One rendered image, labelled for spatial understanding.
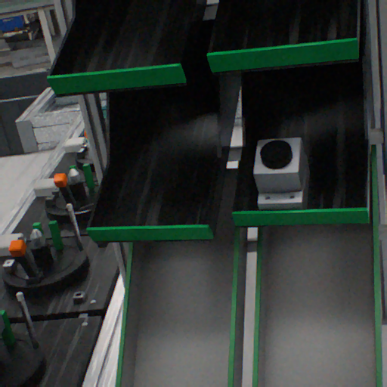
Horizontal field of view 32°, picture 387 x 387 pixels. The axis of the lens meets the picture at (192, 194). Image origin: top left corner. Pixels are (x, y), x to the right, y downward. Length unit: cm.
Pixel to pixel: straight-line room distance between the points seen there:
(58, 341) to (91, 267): 19
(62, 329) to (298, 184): 47
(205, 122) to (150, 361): 28
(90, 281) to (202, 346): 35
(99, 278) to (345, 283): 45
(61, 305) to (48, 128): 107
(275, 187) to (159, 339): 25
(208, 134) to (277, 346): 25
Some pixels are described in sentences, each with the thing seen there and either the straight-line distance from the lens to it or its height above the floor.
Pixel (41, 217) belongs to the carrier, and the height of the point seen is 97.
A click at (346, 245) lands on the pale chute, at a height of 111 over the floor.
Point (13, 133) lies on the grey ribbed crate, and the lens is 286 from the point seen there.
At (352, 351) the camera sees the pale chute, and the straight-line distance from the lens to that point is 78.
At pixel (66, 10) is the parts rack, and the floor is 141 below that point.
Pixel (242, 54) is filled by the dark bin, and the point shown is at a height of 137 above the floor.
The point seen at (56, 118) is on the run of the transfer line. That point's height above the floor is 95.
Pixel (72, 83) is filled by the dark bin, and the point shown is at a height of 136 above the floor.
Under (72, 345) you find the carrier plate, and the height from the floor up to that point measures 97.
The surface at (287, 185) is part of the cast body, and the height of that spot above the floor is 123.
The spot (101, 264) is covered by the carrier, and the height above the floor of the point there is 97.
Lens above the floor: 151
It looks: 24 degrees down
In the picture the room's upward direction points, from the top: 10 degrees counter-clockwise
